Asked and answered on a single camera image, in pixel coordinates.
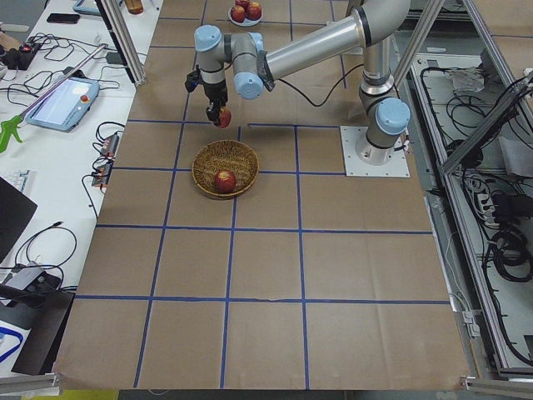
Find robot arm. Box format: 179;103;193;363
185;0;411;166

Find black smartphone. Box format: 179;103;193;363
47;12;80;24

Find aluminium frame post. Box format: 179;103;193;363
96;0;147;87

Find black laptop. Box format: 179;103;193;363
0;178;37;261

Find red apple left plate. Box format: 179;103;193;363
235;0;250;9

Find white plate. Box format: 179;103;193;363
227;7;262;28

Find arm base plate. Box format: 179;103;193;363
340;126;410;178

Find wicker basket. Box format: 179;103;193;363
192;139;259;199

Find red apple plate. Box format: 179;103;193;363
247;2;262;21
235;0;250;9
230;5;247;23

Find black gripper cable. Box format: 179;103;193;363
272;62;367;108

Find teach pendant tablet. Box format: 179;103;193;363
25;77;100;132

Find red apple front plate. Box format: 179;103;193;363
230;5;247;23

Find green reach grabber tool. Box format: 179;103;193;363
0;42;110;155

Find red apple top plate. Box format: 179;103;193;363
247;2;262;21

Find dark red apple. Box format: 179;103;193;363
215;169;237;194

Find red yellow apple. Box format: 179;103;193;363
217;107;232;128

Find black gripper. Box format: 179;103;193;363
184;68;228;125

